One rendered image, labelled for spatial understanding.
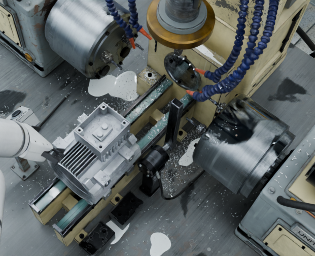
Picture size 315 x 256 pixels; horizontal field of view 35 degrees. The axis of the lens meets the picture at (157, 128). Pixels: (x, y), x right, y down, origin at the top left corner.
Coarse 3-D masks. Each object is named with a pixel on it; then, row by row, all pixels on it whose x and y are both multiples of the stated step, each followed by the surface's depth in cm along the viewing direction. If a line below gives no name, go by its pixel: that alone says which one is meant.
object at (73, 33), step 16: (64, 0) 153; (80, 0) 152; (96, 0) 153; (48, 16) 155; (64, 16) 151; (80, 16) 150; (96, 16) 149; (112, 16) 150; (128, 16) 154; (48, 32) 157; (64, 32) 152; (80, 32) 149; (96, 32) 148; (112, 32) 151; (64, 48) 154; (80, 48) 150; (96, 48) 150; (112, 48) 157; (128, 48) 166; (80, 64) 153; (96, 64) 156; (112, 64) 165
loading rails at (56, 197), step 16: (160, 80) 168; (144, 96) 165; (160, 96) 167; (128, 112) 162; (144, 112) 164; (160, 112) 172; (192, 112) 173; (160, 128) 160; (144, 144) 157; (160, 144) 165; (128, 176) 158; (48, 192) 148; (64, 192) 151; (112, 192) 155; (32, 208) 146; (48, 208) 149; (64, 208) 157; (80, 208) 146; (96, 208) 152; (64, 224) 144; (80, 224) 149; (64, 240) 146; (80, 240) 152
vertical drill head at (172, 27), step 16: (160, 0) 129; (176, 0) 119; (192, 0) 118; (160, 16) 126; (176, 16) 123; (192, 16) 124; (208, 16) 129; (160, 32) 126; (176, 32) 125; (192, 32) 126; (208, 32) 127; (176, 48) 127; (176, 64) 137
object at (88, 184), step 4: (128, 136) 139; (132, 136) 139; (128, 140) 139; (132, 140) 139; (136, 140) 140; (132, 144) 139; (52, 152) 136; (56, 176) 147; (84, 180) 133; (88, 180) 132; (84, 184) 132; (88, 184) 132; (92, 184) 133; (88, 188) 132; (92, 204) 143
